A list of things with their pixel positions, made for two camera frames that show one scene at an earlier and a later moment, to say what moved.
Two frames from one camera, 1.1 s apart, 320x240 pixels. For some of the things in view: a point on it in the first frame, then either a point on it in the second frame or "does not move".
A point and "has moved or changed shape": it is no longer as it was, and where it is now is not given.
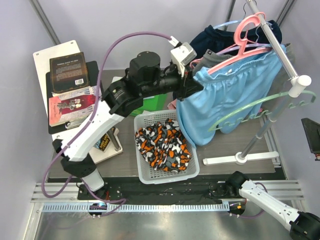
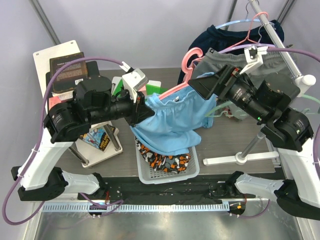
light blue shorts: x=231 y=97 has moved or changed shape
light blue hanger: x=218 y=25 does not move
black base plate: x=131 y=190 does not move
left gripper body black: x=180 y=87 to x=131 y=111
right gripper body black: x=315 y=147 to x=234 y=89
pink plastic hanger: x=241 y=33 has moved or changed shape
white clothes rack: x=299 y=82 does not move
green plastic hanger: x=219 y=125 to x=224 y=114
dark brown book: x=68 y=72 does not move
